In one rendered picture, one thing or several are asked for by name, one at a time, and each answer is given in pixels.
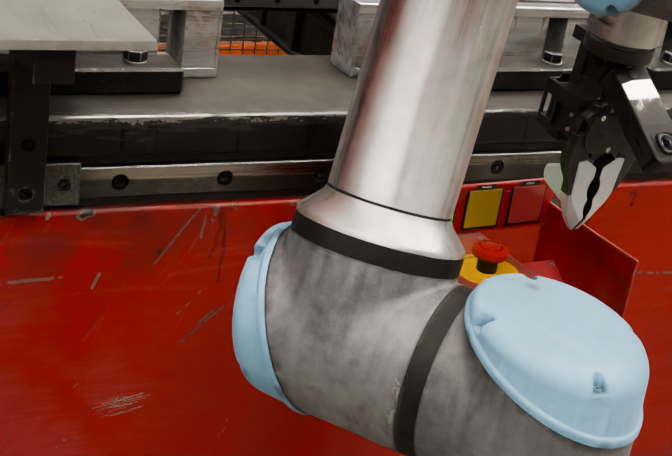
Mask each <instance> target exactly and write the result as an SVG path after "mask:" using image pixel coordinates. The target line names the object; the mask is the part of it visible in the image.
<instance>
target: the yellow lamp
mask: <svg viewBox="0 0 672 456"><path fill-rule="evenodd" d="M502 191H503V189H493V190H482V191H471V192H470V194H469V199H468V204H467V209H466V214H465V219H464V224H463V228H472V227H481V226H490V225H495V224H496V219H497V215H498V210H499V205H500V201H501V196H502Z"/></svg>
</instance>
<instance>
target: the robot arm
mask: <svg viewBox="0 0 672 456"><path fill-rule="evenodd" d="M574 1H575V2H576V3H577V4H578V5H579V6H580V7H582V8H583V9H584V10H586V11H588V12H590V14H589V18H588V21H587V24H586V25H585V24H576V25H575V28H574V32H573V35H572V36H573V37H575V38H576V39H578V40H579V41H581V42H580V46H579V49H578V53H577V56H576V59H575V63H574V66H573V70H572V72H569V73H561V75H560V76H552V77H548V78H547V82H546V85H545V89H544V92H543V96H542V99H541V103H540V106H539V110H538V113H537V117H536V120H535V121H536V122H537V123H539V124H540V125H541V126H543V127H544V128H545V129H546V132H547V133H548V134H550V135H551V136H552V137H554V138H555V139H556V140H566V141H567V142H566V143H565V145H564V146H563V148H562V151H561V157H560V163H549V164H547V165H546V167H545V169H544V179H545V181H546V183H547V184H548V185H549V187H550V188H551V189H552V191H553V192H554V193H555V195H556V196H557V197H558V199H559V200H560V201H561V204H560V205H561V211H562V216H563V219H564V222H565V224H566V226H567V228H569V229H571V230H572V229H578V228H579V227H580V226H581V225H582V224H583V223H584V222H586V221H587V220H588V219H589V218H590V217H591V216H592V215H593V214H594V213H595V212H596V210H597V209H598V208H599V207H600V206H601V205H602V204H603V203H604V202H605V201H606V200H607V198H608V197H609V195H610V194H611V192H612V191H615V190H616V188H617V187H618V185H619V184H620V182H621V181H622V179H623V178H624V176H625V175H626V173H627V172H628V170H629V168H630V167H631V165H632V163H633V161H634V159H635V157H636V159H637V161H638V163H639V165H640V167H641V170H642V171H643V173H646V174H655V173H663V172H670V171H672V121H671V118H670V116H669V114H668V112H667V110H666V108H665V106H664V104H663V102H662V100H661V98H660V96H659V94H658V92H657V90H656V88H655V86H654V84H653V82H652V80H651V78H650V76H649V74H648V72H647V70H646V68H645V66H644V65H648V64H650V63H651V61H652V58H653V55H654V52H655V48H656V47H658V46H659V44H660V41H661V38H662V35H663V32H664V29H665V26H666V22H667V21H670V22H672V0H574ZM517 3H518V0H380V2H379V5H378V9H377V12H376V16H375V19H374V23H373V26H372V30H371V33H370V37H369V40H368V44H367V47H366V50H365V53H364V57H363V60H362V64H361V67H360V71H359V74H358V78H357V82H356V85H355V89H354V92H353V96H352V99H351V102H350V106H349V109H348V113H347V116H346V120H345V123H344V127H343V130H342V134H341V137H340V141H339V144H338V147H337V151H336V154H335V158H334V161H333V165H332V168H331V172H330V175H329V179H328V182H327V184H326V185H325V186H324V187H323V188H322V189H320V190H319V191H317V192H315V193H313V194H312V195H310V196H308V197H306V198H305V199H303V200H301V201H299V202H298V204H297V207H296V210H295V213H294V217H293V220H292V221H288V222H282V223H278V224H276V225H274V226H272V227H271V228H269V229H268V230H267V231H266V232H265V233H264V234H263V235H262V236H261V237H260V238H259V240H258V241H257V243H256V244H255V246H254V256H250V257H248V258H247V261H246V263H245V265H244V268H243V270H242V273H241V276H240V279H239V283H238V286H237V291H236V295H235V300H234V307H233V317H232V338H233V346H234V352H235V356H236V359H237V361H238V363H239V364H240V367H241V371H242V373H243V375H244V376H245V377H246V379H247V380H248V381H249V382H250V383H251V384H252V385H253V386H254V387H255V388H257V389H258V390H260V391H262V392H264V393H266V394H268V395H270V396H272V397H274V398H276V399H278V400H280V401H282V402H284V403H285V404H286V405H287V406H288V407H289V408H290V409H292V410H293V411H295V412H298V413H300V414H303V415H312V416H315V417H317V418H319V419H322V420H324V421H326V422H329V423H331V424H333V425H336V426H338V427H340V428H343V429H345V430H347V431H350V432H352V433H354V434H356V435H359V436H361V437H363V438H366V439H368V440H370V441H373V442H375V443H377V444H380V445H382V446H384V447H387V448H389V449H391V450H394V451H396V452H398V453H401V454H403V455H406V456H630V452H631V448H632V445H633V441H634V440H635V439H636V437H637V436H638V434H639V432H640V429H641V426H642V422H643V402H644V398H645V393H646V389H647V384H648V379H649V363H648V358H647V354H646V351H645V349H644V347H643V344H642V342H641V341H640V339H639V338H638V337H637V336H636V335H635V334H634V333H633V330H632V328H631V327H630V326H629V324H628V323H627V322H626V321H625V320H624V319H623V318H622V317H620V316H619V315H618V314H617V313H616V312H615V311H613V310H612V309H611V308H609V307H608V306H607V305H605V304H604V303H602V302H601V301H599V300H598V299H596V298H594V297H592V296H591V295H589V294H587V293H585V292H583V291H581V290H579V289H577V288H574V287H572V286H570V285H567V284H564V283H562V282H559V281H556V280H552V279H549V278H545V277H541V276H535V277H534V278H533V279H529V278H527V277H526V276H525V275H523V274H517V273H511V274H501V275H496V276H492V277H490V278H488V279H486V280H484V281H482V282H481V283H480V284H479V285H478V286H477V287H476V288H475V289H473V288H470V287H467V286H465V285H462V284H459V283H458V278H459V275H460V271H461V268H462V265H463V262H464V258H465V252H466V251H465V249H464V247H463V245H462V243H461V241H460V240H459V238H458V236H457V234H456V232H455V230H454V228H453V223H452V217H453V214H454V211H455V207H456V204H457V201H458V198H459V194H460V191H461V188H462V184H463V181H464V178H465V175H466V171H467V168H468V165H469V161H470V158H471V155H472V151H473V148H474V145H475V142H476V138H477V135H478V132H479V128H480V125H481V122H482V119H483V115H484V112H485V109H486V105H487V102H488V99H489V95H490V92H491V89H492V86H493V82H494V79H495V76H496V72H497V69H498V66H499V63H500V59H501V56H502V53H503V49H504V46H505V43H506V40H507V36H508V33H509V30H510V26H511V23H512V20H513V16H514V13H515V10H516V7H517ZM566 80H569V81H568V82H559V81H566ZM548 92H549V93H551V94H552V96H551V100H550V103H549V107H548V110H547V114H546V115H544V114H543V113H542V112H543V108H544V105H545V101H546V98H547V94H548Z"/></svg>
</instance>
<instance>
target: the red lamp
mask: <svg viewBox="0 0 672 456"><path fill-rule="evenodd" d="M545 189H546V185H538V186H526V187H515V189H514V193H513V198H512V202H511V207H510V211H509V216H508V221H507V223H508V224H509V223H518V222H527V221H537V220H538V219H539V215H540V211H541V206H542V202H543V197H544V193H545Z"/></svg>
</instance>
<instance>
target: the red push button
mask: <svg viewBox="0 0 672 456"><path fill-rule="evenodd" d="M471 251H472V254H473V255H474V256H475V257H476V258H477V259H478V260H477V265H476V269H477V270H478V271H479V272H481V273H484V274H495V273H496V271H497V266H498V263H502V262H504V261H505V260H506V259H507V258H508V256H509V252H508V249H507V248H506V247H504V246H503V245H502V244H500V243H498V242H495V241H491V240H482V241H477V242H475V243H474V244H473V245H472V247H471Z"/></svg>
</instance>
